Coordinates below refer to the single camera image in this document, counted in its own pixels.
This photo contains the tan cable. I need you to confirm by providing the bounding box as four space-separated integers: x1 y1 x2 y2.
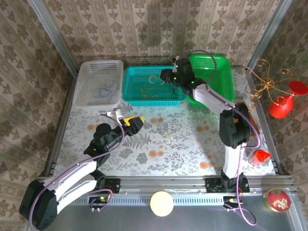
148 75 167 85

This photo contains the brown cable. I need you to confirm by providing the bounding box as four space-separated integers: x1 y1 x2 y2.
141 84 161 99

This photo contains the blue cable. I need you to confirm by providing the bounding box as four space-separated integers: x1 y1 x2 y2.
93 87 109 99
103 80 120 97

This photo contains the teal plastic basket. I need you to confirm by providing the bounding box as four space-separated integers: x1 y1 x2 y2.
122 65 188 107

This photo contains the green plastic basket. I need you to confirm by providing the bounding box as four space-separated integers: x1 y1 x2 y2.
186 54 235 108

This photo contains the floral table mat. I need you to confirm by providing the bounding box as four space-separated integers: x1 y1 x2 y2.
54 68 276 176

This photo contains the white plastic basket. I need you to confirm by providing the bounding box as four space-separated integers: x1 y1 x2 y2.
71 60 124 113

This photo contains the small black connector board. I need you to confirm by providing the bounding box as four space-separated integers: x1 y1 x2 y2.
88 196 109 214
222 195 244 212

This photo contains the cream round ball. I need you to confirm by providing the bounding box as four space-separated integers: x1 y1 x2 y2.
150 191 174 217

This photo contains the orange wooden board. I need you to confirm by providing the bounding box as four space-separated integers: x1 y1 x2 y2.
247 112 261 137

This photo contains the red plastic goblet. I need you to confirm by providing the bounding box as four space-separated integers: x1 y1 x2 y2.
268 80 308 120

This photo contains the clear cup with red candy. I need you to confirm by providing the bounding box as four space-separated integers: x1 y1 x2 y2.
247 144 271 167

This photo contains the red round tin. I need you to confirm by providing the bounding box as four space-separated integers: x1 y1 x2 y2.
263 188 291 213

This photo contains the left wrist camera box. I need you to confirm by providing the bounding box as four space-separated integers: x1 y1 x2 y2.
105 108 124 121

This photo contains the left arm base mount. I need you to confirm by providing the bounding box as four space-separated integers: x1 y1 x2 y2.
77 178 121 194

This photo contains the aluminium mounting rail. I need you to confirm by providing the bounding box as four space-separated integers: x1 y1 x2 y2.
33 175 295 205

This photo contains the gold wire stand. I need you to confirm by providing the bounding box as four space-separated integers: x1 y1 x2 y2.
242 59 294 121

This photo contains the aluminium frame post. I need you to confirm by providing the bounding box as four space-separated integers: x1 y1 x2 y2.
26 0 79 74
247 0 293 70

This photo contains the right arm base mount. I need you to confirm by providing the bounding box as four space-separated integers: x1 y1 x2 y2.
205 177 251 193

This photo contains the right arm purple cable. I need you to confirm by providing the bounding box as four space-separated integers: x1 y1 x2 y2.
178 49 262 227

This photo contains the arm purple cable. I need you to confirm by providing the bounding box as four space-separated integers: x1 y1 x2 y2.
28 114 126 231
178 49 262 227

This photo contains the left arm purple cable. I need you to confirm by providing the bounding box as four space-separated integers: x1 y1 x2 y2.
28 114 126 231

